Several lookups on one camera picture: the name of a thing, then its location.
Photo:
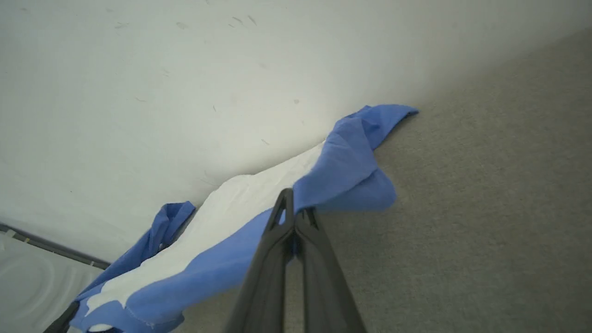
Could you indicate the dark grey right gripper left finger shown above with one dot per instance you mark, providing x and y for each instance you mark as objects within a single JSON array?
[{"x": 266, "y": 286}]

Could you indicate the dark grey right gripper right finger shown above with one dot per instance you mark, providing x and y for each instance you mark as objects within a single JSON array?
[{"x": 323, "y": 296}]

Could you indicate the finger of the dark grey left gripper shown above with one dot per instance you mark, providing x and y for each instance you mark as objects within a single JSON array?
[{"x": 60, "y": 323}]

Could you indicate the blue and white garment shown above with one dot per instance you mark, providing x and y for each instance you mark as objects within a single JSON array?
[{"x": 347, "y": 157}]

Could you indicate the dark baseboard strip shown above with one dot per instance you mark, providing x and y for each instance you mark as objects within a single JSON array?
[{"x": 55, "y": 249}]

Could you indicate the grey fabric sofa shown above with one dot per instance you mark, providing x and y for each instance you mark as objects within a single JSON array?
[{"x": 462, "y": 231}]

